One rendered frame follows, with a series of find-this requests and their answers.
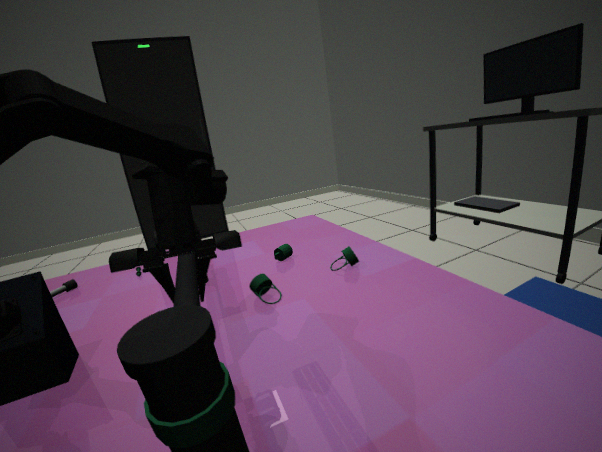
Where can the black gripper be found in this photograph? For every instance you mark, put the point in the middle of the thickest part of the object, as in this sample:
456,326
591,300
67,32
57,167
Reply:
174,227

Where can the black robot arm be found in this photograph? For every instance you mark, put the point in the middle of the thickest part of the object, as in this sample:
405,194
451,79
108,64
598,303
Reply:
177,167

